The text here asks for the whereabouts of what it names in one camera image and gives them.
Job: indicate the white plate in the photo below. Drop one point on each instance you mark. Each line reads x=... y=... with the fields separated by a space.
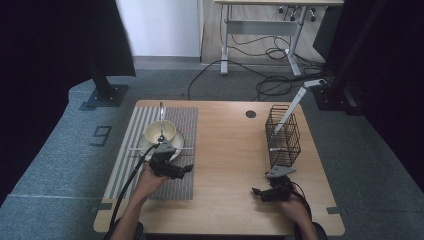
x=179 y=141

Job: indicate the office chair casters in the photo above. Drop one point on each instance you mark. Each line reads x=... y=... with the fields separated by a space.
x=293 y=15

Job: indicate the black stand with base plate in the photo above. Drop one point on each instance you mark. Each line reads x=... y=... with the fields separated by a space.
x=106 y=95

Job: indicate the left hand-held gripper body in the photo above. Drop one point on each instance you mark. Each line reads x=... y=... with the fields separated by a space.
x=163 y=165

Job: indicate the dark curtain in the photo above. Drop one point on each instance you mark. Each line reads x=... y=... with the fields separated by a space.
x=400 y=66
x=50 y=40

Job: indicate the grey striped woven placemat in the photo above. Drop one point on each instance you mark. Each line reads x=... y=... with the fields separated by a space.
x=176 y=120

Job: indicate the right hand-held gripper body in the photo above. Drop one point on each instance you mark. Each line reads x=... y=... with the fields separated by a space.
x=281 y=191

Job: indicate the person's left hand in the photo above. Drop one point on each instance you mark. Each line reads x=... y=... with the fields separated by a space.
x=148 y=185

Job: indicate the person's right knee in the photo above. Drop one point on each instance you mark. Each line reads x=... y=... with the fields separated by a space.
x=321 y=233

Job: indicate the black metal stand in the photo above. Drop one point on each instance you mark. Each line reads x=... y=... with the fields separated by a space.
x=333 y=96

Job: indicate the grey tape strip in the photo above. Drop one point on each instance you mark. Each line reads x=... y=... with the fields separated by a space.
x=103 y=206

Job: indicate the cream bowl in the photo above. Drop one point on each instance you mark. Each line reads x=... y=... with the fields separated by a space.
x=153 y=131

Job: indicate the metal spoon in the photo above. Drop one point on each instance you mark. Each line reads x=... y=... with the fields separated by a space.
x=161 y=115

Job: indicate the black box under desk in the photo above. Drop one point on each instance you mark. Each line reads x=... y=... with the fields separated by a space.
x=325 y=36

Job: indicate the person's right hand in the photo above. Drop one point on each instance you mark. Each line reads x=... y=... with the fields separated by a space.
x=296 y=210

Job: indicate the white frame desk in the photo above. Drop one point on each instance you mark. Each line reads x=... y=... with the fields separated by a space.
x=260 y=27

